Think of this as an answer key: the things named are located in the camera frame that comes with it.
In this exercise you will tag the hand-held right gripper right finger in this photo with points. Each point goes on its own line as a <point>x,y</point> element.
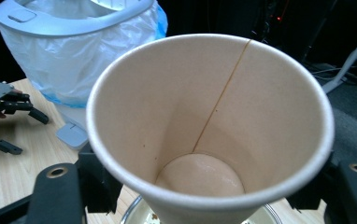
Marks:
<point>317,189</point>

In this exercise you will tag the white plastic bin bag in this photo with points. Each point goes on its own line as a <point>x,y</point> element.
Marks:
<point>74,62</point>

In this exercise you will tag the grey trash bin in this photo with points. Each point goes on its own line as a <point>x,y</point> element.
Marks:
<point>58,28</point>

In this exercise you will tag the beige paper cup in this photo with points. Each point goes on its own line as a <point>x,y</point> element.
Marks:
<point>182,109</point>

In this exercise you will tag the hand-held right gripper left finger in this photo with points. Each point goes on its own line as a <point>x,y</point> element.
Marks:
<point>98,180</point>

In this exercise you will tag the white metal stand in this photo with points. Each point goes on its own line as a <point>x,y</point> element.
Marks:
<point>348,59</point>

